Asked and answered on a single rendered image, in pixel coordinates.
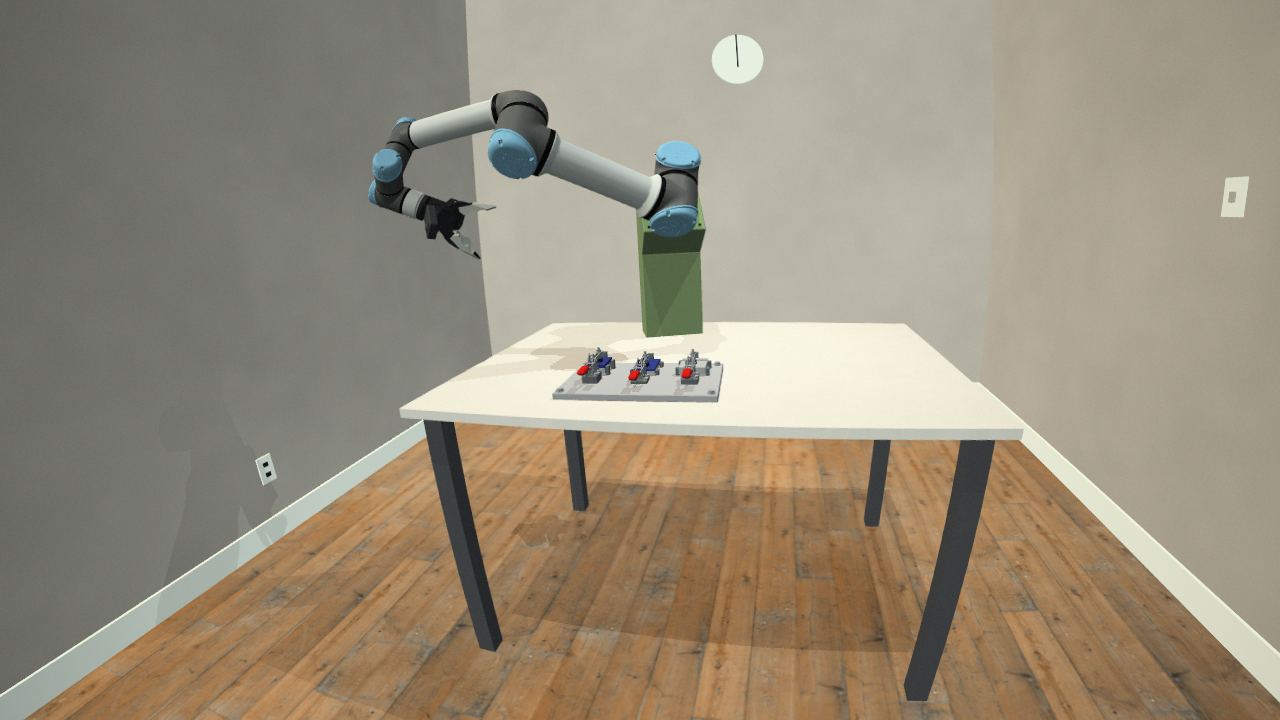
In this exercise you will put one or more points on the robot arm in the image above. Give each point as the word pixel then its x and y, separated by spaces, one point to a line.
pixel 520 146

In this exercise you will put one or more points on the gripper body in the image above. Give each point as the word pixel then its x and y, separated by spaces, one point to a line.
pixel 448 220

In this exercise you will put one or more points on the toggle clamp with red handle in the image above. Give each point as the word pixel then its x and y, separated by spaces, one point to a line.
pixel 587 370
pixel 641 377

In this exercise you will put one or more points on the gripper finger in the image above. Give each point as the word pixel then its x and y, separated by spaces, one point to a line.
pixel 465 208
pixel 462 243

